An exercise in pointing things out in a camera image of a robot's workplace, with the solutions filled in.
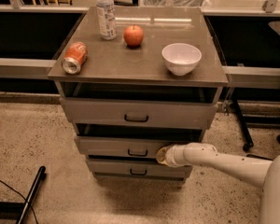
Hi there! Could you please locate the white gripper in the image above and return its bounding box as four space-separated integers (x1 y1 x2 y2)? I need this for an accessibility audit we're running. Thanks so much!
156 145 187 167

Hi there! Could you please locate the grey drawer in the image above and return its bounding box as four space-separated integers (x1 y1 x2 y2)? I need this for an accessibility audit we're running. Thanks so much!
74 123 206 160
86 155 192 181
60 98 217 130

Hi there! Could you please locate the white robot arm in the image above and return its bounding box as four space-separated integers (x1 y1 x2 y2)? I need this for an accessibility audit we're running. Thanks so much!
156 143 280 224

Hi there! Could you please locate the grey bottom drawer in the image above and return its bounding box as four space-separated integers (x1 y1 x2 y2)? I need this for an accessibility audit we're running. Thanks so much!
86 155 192 181

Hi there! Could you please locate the grey drawer cabinet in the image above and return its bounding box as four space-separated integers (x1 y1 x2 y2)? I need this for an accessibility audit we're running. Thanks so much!
48 6 229 185

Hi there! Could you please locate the grey top drawer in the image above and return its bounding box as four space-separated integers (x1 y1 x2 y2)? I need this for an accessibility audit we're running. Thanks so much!
60 98 217 130

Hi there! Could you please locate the black table leg with caster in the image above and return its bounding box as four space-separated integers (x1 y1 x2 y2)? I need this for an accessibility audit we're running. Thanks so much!
231 98 280 152

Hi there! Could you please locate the white bowl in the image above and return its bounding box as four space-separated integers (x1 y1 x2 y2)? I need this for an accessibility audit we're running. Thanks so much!
161 43 202 76

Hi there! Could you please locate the red apple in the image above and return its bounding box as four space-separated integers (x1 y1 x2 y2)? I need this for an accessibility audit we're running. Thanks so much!
123 25 144 48

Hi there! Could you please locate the red soda can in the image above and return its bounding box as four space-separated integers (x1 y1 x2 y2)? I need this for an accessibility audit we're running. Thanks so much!
62 42 88 75

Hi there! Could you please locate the black stand leg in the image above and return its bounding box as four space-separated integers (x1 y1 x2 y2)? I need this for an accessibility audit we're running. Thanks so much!
0 166 47 224

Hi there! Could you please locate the clear plastic water bottle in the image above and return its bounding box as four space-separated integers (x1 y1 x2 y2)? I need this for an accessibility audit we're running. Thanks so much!
96 0 117 40

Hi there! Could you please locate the metal railing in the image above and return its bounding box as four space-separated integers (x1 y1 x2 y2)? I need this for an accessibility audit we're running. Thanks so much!
0 0 280 89

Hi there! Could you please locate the black floor cable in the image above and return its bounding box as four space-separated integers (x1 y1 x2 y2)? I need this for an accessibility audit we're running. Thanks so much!
0 174 39 224

